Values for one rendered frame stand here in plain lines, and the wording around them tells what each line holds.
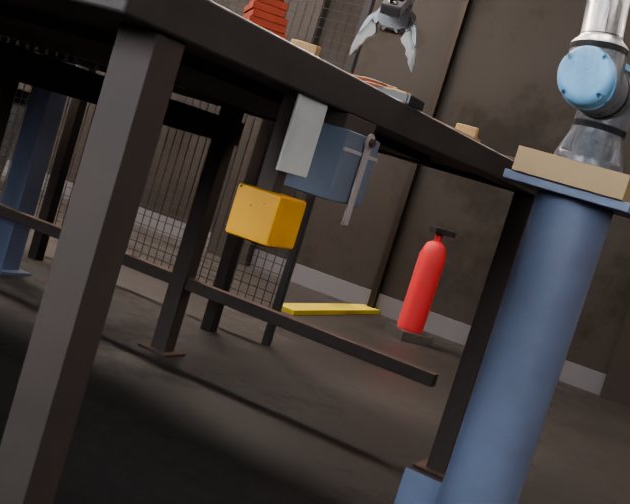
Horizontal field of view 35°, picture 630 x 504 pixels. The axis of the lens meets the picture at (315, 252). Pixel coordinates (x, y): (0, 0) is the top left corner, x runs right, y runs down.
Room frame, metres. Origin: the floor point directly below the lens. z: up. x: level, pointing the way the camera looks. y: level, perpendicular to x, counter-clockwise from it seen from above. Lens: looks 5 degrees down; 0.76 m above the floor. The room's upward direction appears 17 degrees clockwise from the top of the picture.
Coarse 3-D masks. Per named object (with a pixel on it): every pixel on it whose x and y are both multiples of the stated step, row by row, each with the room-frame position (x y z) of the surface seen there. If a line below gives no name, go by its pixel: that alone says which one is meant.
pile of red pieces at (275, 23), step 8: (256, 0) 3.06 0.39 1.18; (264, 0) 3.05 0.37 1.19; (272, 0) 3.05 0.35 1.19; (280, 0) 3.06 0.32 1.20; (248, 8) 3.12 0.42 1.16; (256, 8) 3.04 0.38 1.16; (264, 8) 3.05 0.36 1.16; (272, 8) 3.05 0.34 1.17; (280, 8) 3.06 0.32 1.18; (248, 16) 3.07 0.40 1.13; (256, 16) 3.04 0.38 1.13; (264, 16) 3.05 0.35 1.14; (272, 16) 3.05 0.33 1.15; (280, 16) 3.06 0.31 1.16; (264, 24) 3.05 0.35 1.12; (272, 24) 3.05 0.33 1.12; (280, 24) 3.06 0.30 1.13; (272, 32) 3.05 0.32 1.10; (280, 32) 3.06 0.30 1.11
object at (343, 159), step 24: (336, 120) 1.65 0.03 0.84; (360, 120) 1.69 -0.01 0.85; (336, 144) 1.64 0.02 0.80; (360, 144) 1.68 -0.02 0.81; (312, 168) 1.65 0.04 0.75; (336, 168) 1.63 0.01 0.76; (360, 168) 1.69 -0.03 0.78; (312, 192) 1.64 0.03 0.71; (336, 192) 1.65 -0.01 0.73; (360, 192) 1.73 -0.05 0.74
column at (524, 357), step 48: (576, 192) 2.05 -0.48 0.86; (528, 240) 2.15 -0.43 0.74; (576, 240) 2.10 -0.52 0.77; (528, 288) 2.12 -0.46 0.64; (576, 288) 2.11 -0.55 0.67; (528, 336) 2.10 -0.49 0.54; (480, 384) 2.16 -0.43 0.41; (528, 384) 2.10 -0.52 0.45; (480, 432) 2.12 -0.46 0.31; (528, 432) 2.11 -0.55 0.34; (432, 480) 2.23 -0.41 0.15; (480, 480) 2.11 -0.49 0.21
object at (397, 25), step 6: (408, 6) 2.35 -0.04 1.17; (408, 12) 2.30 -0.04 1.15; (378, 18) 2.31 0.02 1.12; (384, 18) 2.31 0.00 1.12; (390, 18) 2.31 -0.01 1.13; (396, 18) 2.30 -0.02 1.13; (402, 18) 2.30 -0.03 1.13; (414, 18) 2.36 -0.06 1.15; (384, 24) 2.31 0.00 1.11; (390, 24) 2.31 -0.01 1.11; (396, 24) 2.30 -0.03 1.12; (402, 24) 2.30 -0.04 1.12; (384, 30) 2.37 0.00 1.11; (390, 30) 2.37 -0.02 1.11; (396, 30) 2.31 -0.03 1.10; (402, 30) 2.32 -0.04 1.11
